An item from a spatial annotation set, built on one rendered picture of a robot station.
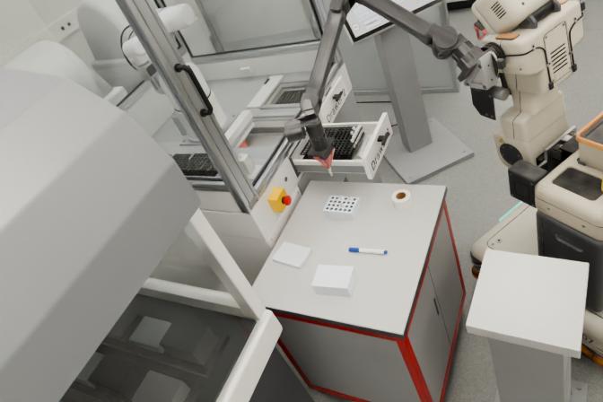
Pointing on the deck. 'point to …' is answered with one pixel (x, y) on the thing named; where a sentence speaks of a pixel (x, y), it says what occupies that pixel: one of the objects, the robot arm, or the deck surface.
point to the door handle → (196, 88)
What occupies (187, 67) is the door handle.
